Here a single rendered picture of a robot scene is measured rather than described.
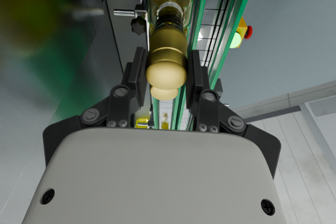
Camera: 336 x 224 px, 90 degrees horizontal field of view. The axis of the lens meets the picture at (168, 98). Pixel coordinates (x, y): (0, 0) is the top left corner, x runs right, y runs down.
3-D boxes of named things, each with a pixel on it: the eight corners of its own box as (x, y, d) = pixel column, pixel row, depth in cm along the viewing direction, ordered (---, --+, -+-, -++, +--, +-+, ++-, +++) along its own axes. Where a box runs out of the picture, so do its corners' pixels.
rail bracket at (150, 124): (140, 105, 72) (135, 134, 64) (156, 106, 72) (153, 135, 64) (140, 110, 75) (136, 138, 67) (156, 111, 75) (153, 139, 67)
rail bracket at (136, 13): (121, -15, 36) (104, 15, 28) (152, -13, 37) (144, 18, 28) (124, 4, 40) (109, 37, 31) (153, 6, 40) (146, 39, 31)
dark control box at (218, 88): (202, 76, 74) (204, 90, 69) (220, 77, 74) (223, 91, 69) (199, 88, 81) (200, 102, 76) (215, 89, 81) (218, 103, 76)
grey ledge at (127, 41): (114, -20, 44) (102, -2, 37) (148, -18, 44) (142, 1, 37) (143, 137, 119) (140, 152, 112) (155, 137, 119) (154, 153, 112)
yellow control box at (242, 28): (220, 13, 53) (224, 26, 48) (243, 15, 53) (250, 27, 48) (214, 34, 58) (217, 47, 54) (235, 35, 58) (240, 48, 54)
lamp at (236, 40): (227, 30, 49) (228, 36, 47) (242, 31, 49) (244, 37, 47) (222, 43, 53) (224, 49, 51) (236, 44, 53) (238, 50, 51)
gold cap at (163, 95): (147, 63, 22) (143, 88, 19) (171, 52, 21) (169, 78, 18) (161, 79, 24) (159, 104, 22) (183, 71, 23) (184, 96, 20)
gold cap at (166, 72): (148, 25, 14) (141, 57, 12) (189, 27, 14) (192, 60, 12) (150, 58, 17) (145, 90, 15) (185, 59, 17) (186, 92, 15)
